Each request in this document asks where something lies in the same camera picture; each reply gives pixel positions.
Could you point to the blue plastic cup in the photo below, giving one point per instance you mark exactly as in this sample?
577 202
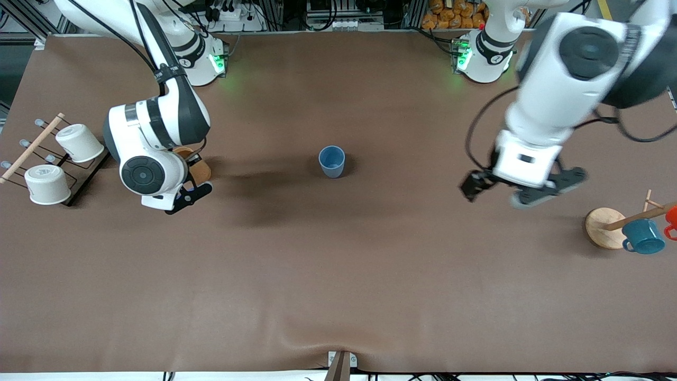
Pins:
332 161

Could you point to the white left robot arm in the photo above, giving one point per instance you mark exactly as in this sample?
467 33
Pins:
560 79

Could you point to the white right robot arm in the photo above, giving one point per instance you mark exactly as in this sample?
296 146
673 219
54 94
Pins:
158 127

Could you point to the brown cylindrical chopstick holder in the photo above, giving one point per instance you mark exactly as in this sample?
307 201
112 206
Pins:
202 172

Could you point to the white upturned cup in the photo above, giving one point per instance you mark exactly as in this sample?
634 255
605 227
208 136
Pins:
82 144
47 185

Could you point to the wooden mug tree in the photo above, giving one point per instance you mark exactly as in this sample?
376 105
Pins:
603 227

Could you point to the teal enamel mug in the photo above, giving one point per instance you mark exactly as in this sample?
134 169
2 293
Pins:
645 238

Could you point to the white power strip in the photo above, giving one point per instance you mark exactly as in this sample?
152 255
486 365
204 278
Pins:
230 13

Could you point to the brown leather table mat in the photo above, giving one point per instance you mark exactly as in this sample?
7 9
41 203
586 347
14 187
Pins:
338 264

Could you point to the bag of orange bread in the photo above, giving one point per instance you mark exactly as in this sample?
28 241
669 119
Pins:
455 18

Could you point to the red mug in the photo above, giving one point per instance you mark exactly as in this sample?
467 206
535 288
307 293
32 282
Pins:
673 217

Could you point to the metal table edge clamp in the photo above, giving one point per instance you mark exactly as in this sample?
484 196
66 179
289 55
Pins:
339 368

